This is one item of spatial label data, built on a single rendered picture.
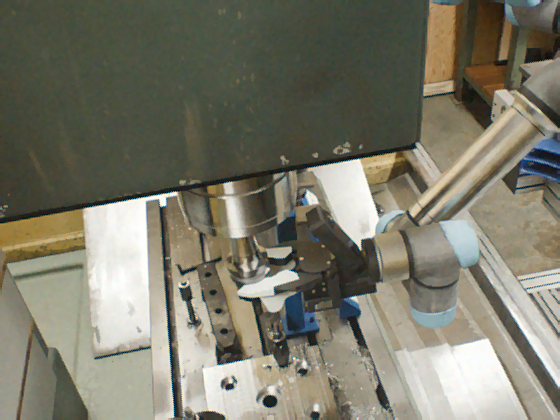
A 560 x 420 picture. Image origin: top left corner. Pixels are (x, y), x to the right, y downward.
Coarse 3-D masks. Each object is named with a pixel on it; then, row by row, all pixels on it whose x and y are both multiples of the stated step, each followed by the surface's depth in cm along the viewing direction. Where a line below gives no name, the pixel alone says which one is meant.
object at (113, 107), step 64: (0, 0) 51; (64, 0) 52; (128, 0) 53; (192, 0) 54; (256, 0) 55; (320, 0) 56; (384, 0) 57; (0, 64) 54; (64, 64) 55; (128, 64) 56; (192, 64) 57; (256, 64) 59; (320, 64) 60; (384, 64) 61; (0, 128) 58; (64, 128) 59; (128, 128) 60; (192, 128) 62; (256, 128) 63; (320, 128) 64; (384, 128) 66; (0, 192) 62; (64, 192) 63; (128, 192) 65
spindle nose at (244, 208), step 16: (272, 176) 74; (288, 176) 77; (176, 192) 79; (192, 192) 75; (208, 192) 73; (224, 192) 73; (240, 192) 73; (256, 192) 74; (272, 192) 75; (288, 192) 78; (192, 208) 77; (208, 208) 75; (224, 208) 74; (240, 208) 75; (256, 208) 75; (272, 208) 77; (288, 208) 80; (192, 224) 80; (208, 224) 77; (224, 224) 76; (240, 224) 76; (256, 224) 77; (272, 224) 78
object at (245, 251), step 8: (232, 240) 87; (240, 240) 87; (248, 240) 87; (232, 248) 88; (240, 248) 87; (248, 248) 88; (256, 248) 89; (232, 256) 89; (240, 256) 88; (248, 256) 88; (256, 256) 89; (240, 264) 89; (248, 264) 89; (256, 264) 89
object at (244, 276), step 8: (264, 248) 92; (264, 256) 92; (232, 264) 90; (264, 264) 89; (232, 272) 89; (240, 272) 88; (248, 272) 88; (256, 272) 89; (264, 272) 90; (232, 280) 91; (240, 280) 90; (248, 280) 89; (256, 280) 89
